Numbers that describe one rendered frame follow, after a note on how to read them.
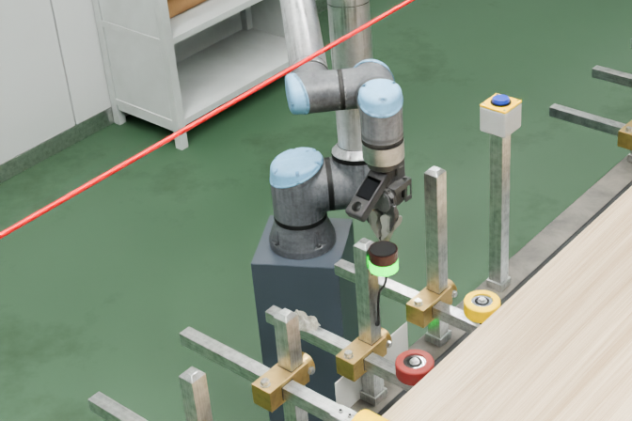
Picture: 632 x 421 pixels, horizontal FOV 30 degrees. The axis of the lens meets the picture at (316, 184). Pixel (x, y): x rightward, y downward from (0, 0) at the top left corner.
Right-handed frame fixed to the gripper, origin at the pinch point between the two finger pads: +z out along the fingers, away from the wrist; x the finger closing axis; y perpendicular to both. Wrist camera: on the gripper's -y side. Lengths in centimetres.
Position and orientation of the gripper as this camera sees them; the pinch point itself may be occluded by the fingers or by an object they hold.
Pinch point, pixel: (381, 240)
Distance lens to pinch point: 263.0
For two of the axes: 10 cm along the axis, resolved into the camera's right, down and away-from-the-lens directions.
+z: 0.7, 8.5, 5.2
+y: 6.5, -4.4, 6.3
